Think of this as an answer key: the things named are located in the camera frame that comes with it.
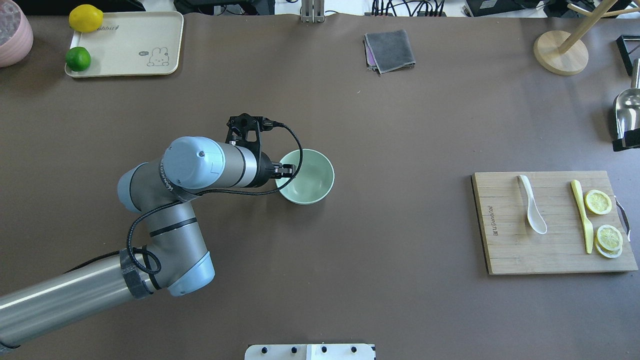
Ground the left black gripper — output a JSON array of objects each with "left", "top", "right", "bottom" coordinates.
[{"left": 254, "top": 152, "right": 297, "bottom": 188}]

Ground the white ceramic spoon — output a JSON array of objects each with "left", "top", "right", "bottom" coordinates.
[{"left": 518, "top": 174, "right": 548, "bottom": 235}]

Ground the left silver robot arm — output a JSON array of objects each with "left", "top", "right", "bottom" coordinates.
[{"left": 1, "top": 136, "right": 300, "bottom": 354}]

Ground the pink ribbed bowl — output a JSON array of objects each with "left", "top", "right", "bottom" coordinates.
[{"left": 0, "top": 0, "right": 34, "bottom": 68}]

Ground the steel scoop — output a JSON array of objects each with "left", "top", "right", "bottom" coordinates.
[{"left": 614, "top": 59, "right": 640, "bottom": 137}]

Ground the yellow plastic knife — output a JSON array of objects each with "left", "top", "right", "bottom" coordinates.
[{"left": 570, "top": 179, "right": 594, "bottom": 255}]

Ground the stacked lemon slice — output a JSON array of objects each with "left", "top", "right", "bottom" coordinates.
[{"left": 595, "top": 224, "right": 623, "bottom": 259}]

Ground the wooden mug tree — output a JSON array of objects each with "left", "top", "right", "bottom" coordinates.
[{"left": 533, "top": 0, "right": 640, "bottom": 76}]

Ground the grey folded cloth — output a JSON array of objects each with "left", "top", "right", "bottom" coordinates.
[{"left": 363, "top": 29, "right": 416, "bottom": 75}]

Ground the bamboo cutting board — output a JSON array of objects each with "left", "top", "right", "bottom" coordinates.
[{"left": 471, "top": 170, "right": 638, "bottom": 275}]

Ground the cream rabbit tray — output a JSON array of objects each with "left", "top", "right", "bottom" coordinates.
[{"left": 64, "top": 11, "right": 185, "bottom": 78}]

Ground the green lime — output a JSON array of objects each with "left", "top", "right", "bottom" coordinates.
[{"left": 65, "top": 47, "right": 92, "bottom": 72}]

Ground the yellow lemon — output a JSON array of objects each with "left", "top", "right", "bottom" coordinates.
[{"left": 68, "top": 4, "right": 105, "bottom": 33}]

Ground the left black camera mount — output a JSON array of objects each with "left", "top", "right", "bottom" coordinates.
[{"left": 225, "top": 112, "right": 275, "bottom": 160}]

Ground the lemon slice near handle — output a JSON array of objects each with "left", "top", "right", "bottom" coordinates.
[{"left": 583, "top": 189, "right": 613, "bottom": 215}]

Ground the aluminium frame post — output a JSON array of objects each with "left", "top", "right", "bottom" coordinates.
[{"left": 300, "top": 0, "right": 325, "bottom": 23}]

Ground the white camera pillar base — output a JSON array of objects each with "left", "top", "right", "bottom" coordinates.
[{"left": 244, "top": 342, "right": 377, "bottom": 360}]

